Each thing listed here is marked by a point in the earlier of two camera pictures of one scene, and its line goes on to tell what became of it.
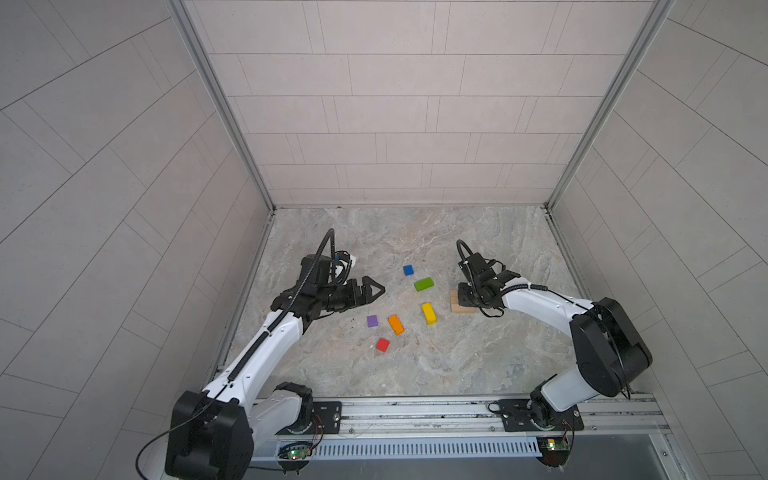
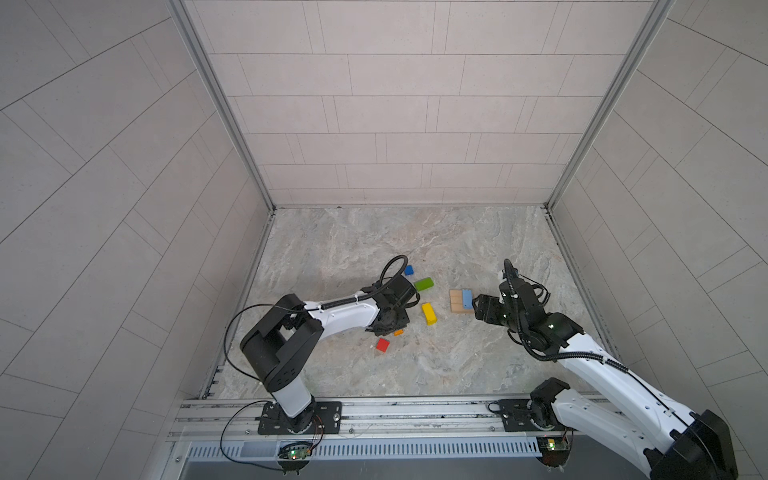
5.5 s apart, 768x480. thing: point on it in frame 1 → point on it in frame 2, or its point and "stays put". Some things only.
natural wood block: x=454 y=301 stays put
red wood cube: x=383 y=345 stays put
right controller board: x=555 y=450 stays put
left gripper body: x=338 y=297 → x=398 y=320
